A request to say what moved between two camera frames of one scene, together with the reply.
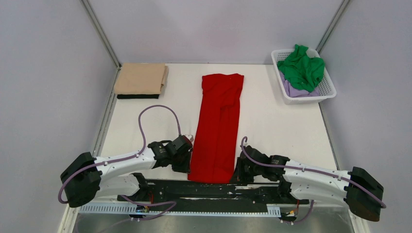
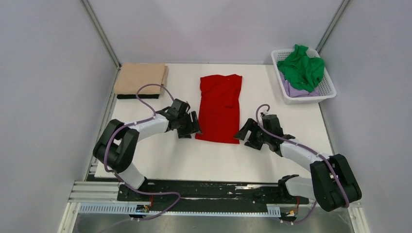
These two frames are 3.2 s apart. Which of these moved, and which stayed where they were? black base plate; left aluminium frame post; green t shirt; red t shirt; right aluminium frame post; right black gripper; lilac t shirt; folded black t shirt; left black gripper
Moved: right black gripper; left black gripper; red t shirt
Stayed: right aluminium frame post; black base plate; lilac t shirt; folded black t shirt; left aluminium frame post; green t shirt
